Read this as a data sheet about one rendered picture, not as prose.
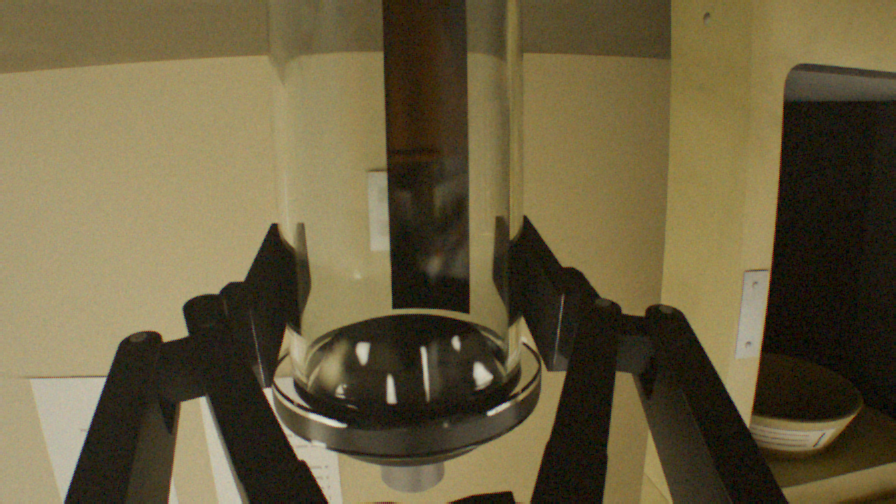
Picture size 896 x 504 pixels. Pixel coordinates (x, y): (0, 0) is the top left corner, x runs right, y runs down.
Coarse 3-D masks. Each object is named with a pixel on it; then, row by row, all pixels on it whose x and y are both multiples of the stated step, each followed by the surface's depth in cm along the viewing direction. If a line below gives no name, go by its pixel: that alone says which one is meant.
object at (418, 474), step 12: (348, 456) 18; (444, 456) 17; (456, 456) 18; (384, 468) 21; (396, 468) 20; (408, 468) 20; (420, 468) 20; (432, 468) 21; (384, 480) 21; (396, 480) 20; (408, 480) 20; (420, 480) 20; (432, 480) 21; (408, 492) 20
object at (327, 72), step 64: (320, 0) 14; (384, 0) 14; (448, 0) 14; (512, 0) 16; (320, 64) 14; (384, 64) 14; (448, 64) 14; (512, 64) 16; (320, 128) 15; (384, 128) 14; (448, 128) 15; (512, 128) 17; (320, 192) 15; (384, 192) 15; (448, 192) 15; (512, 192) 17; (320, 256) 16; (384, 256) 15; (448, 256) 16; (512, 256) 17; (320, 320) 16; (384, 320) 16; (448, 320) 16; (512, 320) 18; (320, 384) 17; (384, 384) 16; (448, 384) 16; (512, 384) 18
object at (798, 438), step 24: (768, 360) 57; (792, 360) 56; (768, 384) 57; (792, 384) 55; (816, 384) 53; (840, 384) 50; (792, 408) 54; (816, 408) 52; (840, 408) 48; (768, 432) 44; (792, 432) 43; (816, 432) 43; (768, 456) 46; (792, 456) 45
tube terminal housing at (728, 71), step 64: (704, 0) 38; (768, 0) 33; (832, 0) 33; (704, 64) 39; (768, 64) 34; (832, 64) 34; (704, 128) 40; (768, 128) 34; (704, 192) 40; (768, 192) 35; (704, 256) 41; (768, 256) 36; (704, 320) 41; (832, 448) 46
